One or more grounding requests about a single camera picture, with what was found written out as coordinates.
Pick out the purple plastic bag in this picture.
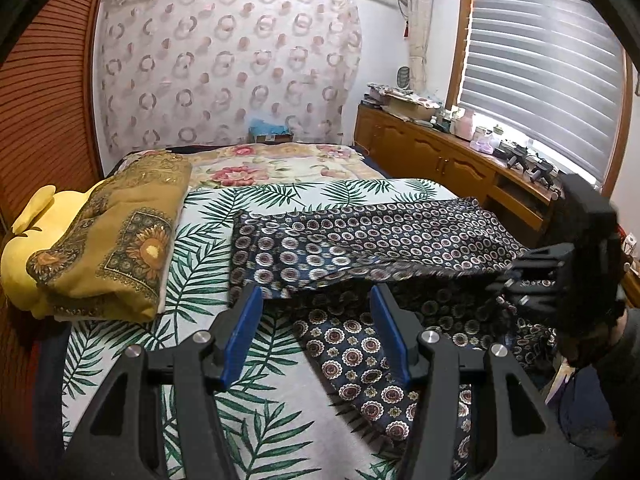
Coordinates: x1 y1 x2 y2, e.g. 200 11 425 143
470 127 498 153

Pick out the mustard patterned folded cloth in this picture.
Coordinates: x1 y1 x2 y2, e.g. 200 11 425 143
25 152 193 323

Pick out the black clamp tool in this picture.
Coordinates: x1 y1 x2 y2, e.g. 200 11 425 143
527 160 558 186
502 144 531 168

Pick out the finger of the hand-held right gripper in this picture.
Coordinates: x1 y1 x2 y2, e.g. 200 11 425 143
505 242 575 281
485 280 563 317

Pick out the pink container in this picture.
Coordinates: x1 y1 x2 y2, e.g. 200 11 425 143
452 107 476 141

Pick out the blue box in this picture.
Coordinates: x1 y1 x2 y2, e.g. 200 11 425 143
248 117 293 143

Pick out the cluttered paper pile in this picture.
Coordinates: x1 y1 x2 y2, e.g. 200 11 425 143
360 81 441 121

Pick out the yellow plush toy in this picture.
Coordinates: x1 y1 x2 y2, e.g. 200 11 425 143
0 185 98 318

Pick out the wooden cabinet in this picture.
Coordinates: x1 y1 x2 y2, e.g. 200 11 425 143
354 102 558 246

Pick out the floral blanket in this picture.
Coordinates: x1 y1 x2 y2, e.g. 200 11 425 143
120 142 391 193

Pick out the ring-patterned curtain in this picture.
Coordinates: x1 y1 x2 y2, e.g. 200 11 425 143
97 0 363 153

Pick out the leaf-print bed sheet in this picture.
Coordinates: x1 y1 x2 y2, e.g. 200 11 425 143
62 177 461 480

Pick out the navy circle-patterned garment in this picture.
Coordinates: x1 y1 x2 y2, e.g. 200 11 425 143
227 195 566 478

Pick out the wrapped wall pipe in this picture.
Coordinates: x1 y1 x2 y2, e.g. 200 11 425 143
406 0 435 88

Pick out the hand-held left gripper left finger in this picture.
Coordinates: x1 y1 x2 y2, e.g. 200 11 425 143
62 285 265 480

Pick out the striped window blind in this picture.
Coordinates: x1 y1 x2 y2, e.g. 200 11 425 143
462 0 626 183

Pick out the person's right forearm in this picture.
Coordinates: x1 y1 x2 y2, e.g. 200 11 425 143
570 305 640 461

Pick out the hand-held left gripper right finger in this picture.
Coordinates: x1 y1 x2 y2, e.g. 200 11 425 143
369 284 568 480

